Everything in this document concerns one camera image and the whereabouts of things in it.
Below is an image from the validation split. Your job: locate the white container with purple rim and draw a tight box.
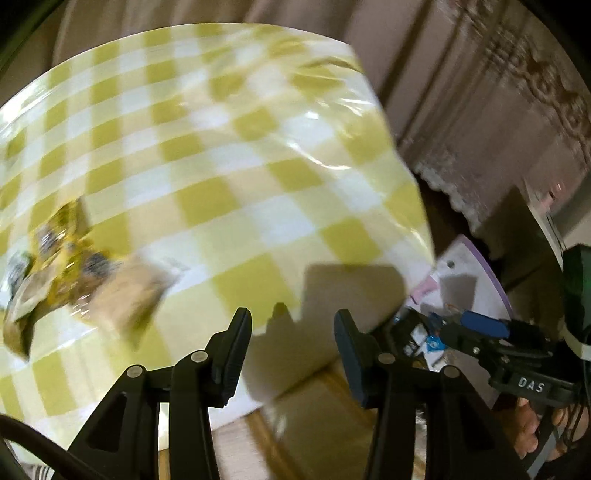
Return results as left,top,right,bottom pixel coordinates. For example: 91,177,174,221
405,234,514,370

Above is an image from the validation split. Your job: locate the yellow checked tablecloth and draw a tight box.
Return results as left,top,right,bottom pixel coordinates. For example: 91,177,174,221
0,23,435,462

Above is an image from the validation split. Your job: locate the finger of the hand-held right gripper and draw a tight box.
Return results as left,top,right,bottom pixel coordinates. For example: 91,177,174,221
455,310,555,354
438,322,513,367

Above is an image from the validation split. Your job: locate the person's right hand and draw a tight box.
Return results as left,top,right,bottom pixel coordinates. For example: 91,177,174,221
512,396,591,462

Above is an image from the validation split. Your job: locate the black cable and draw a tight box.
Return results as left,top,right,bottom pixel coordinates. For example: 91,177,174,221
0,414,90,480

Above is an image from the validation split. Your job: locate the floral embroidered curtain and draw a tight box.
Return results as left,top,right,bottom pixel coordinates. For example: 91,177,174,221
457,0,591,158

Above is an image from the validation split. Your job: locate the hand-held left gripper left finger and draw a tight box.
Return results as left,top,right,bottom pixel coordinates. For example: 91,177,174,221
68,307,254,480

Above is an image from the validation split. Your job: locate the clear beige pastry packet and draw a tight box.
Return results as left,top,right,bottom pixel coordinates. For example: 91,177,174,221
92,256,188,349

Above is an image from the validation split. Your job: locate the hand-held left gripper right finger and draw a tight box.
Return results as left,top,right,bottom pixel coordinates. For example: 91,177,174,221
333,308,532,480

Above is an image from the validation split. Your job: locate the yellow snack packet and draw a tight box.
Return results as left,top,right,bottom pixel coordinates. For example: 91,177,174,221
31,199,118,319

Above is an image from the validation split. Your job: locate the green pea snack packet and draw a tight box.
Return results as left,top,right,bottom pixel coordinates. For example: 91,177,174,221
0,250,34,315

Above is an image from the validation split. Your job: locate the white lace cloth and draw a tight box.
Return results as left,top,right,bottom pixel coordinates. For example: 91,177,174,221
413,152,525,232

